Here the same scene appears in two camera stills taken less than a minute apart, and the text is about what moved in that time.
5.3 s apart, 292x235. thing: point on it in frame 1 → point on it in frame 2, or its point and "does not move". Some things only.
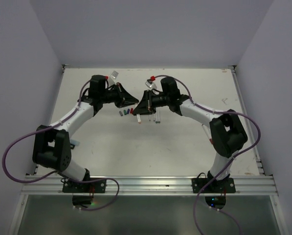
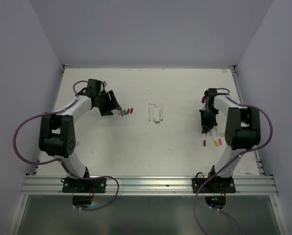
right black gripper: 143,107 → 207,125
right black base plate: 220,185 does not move
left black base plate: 94,186 does not move
